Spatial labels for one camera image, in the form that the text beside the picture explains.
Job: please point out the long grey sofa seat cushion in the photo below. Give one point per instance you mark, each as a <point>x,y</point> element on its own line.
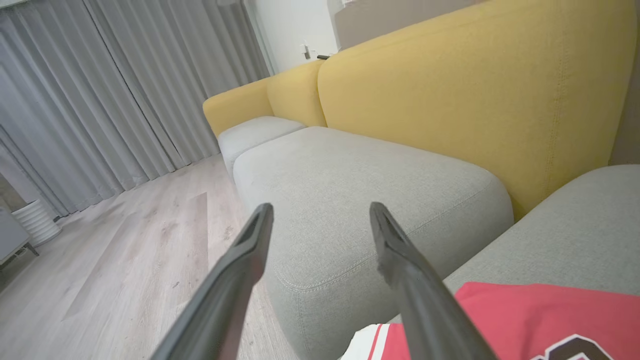
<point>350,170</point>

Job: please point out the small grey sofa seat cushion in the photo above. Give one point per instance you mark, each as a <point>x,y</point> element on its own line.
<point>255,132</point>

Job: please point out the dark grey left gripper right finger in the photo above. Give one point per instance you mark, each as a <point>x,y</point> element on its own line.
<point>430,310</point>

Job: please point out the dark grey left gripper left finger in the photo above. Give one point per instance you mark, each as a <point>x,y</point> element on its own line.
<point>220,305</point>

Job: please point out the red jersey with printed letters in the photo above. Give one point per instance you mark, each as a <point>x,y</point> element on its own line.
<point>525,310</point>

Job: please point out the white ribbed planter pot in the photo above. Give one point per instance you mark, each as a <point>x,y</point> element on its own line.
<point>37,222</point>

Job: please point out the yellow and grey sofa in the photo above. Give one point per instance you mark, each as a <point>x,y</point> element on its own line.
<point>450,100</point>

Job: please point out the low grey and teal cabinet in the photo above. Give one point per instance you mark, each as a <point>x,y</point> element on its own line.
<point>10,235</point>

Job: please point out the grey pleated curtain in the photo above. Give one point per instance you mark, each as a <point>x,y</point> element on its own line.
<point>100,100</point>

